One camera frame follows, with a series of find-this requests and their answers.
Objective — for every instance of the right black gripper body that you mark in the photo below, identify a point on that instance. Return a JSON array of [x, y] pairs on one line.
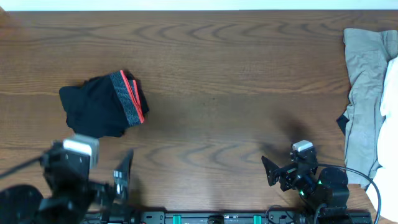
[[291, 181]]

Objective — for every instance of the beige folded garment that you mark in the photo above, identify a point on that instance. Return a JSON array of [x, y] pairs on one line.
[[367, 55]]

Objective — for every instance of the black leggings with grey waistband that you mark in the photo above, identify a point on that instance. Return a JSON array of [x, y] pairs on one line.
[[106, 105]]

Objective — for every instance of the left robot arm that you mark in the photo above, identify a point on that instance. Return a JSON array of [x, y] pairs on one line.
[[25, 204]]

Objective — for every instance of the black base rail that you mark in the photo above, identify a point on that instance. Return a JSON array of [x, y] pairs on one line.
[[271, 216]]

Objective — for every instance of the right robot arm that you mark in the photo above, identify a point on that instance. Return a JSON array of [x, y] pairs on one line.
[[325, 196]]

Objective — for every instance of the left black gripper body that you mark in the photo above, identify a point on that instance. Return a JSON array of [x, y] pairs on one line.
[[104, 189]]

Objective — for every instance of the white garment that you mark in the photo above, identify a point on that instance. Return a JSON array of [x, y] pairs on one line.
[[386, 175]]

